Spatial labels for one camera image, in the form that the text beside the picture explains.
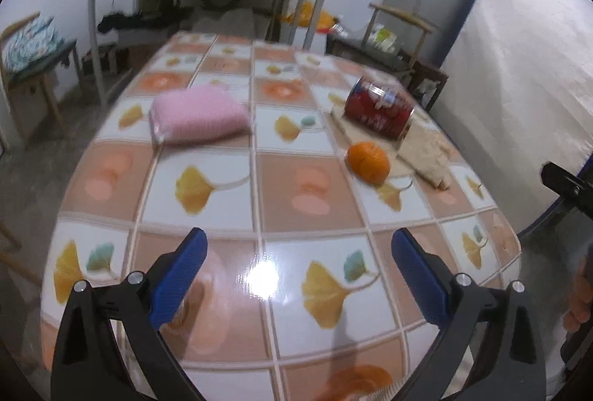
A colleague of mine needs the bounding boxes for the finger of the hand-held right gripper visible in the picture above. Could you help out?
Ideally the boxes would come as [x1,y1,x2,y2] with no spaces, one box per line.
[541,162,593,221]

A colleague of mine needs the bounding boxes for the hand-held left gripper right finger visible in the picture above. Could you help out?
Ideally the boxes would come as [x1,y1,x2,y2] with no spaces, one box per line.
[390,227,550,401]

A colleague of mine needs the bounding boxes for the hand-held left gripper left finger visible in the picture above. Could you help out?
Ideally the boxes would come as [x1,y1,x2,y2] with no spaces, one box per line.
[50,227,208,401]

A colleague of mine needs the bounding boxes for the beige rag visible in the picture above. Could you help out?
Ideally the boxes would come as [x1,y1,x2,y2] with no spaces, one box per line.
[331,105,452,189]

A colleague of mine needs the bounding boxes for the orange mandarin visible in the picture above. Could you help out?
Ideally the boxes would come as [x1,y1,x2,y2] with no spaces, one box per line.
[347,142,391,184]

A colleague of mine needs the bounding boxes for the pink sponge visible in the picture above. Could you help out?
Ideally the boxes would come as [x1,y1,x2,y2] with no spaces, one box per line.
[149,87,252,146]

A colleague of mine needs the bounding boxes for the red tin can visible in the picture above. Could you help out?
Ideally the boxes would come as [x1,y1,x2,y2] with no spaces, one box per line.
[344,76,416,140]

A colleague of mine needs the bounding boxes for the person's right hand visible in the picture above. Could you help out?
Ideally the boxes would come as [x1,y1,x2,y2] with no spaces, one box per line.
[563,253,593,332]

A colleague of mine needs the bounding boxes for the white mattress with blue edge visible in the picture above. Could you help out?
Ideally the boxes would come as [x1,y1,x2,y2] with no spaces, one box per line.
[438,0,593,235]

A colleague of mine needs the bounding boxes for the leaf pattern tablecloth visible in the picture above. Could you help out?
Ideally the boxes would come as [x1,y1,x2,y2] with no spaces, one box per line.
[39,30,522,401]

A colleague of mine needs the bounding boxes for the dark wooden stool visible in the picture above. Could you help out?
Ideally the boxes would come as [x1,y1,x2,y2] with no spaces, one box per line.
[408,58,449,112]

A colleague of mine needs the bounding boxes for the cardboard box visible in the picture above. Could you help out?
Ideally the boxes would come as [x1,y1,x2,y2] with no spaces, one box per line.
[124,43,160,70]

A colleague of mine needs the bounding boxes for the white paper packets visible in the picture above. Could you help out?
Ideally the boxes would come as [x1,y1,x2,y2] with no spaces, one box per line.
[371,23,401,52]

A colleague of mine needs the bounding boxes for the white sack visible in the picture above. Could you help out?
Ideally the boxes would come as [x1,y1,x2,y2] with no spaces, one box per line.
[192,7,260,41]

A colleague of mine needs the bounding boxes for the black cloth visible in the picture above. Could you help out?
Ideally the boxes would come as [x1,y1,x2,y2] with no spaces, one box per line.
[96,9,193,33]

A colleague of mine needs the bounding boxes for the floral cloth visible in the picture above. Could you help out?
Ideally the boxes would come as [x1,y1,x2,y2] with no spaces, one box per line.
[2,14,66,73]

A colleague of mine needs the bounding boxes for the yellow plastic bag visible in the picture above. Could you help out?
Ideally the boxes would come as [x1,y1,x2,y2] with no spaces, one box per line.
[285,0,337,31]

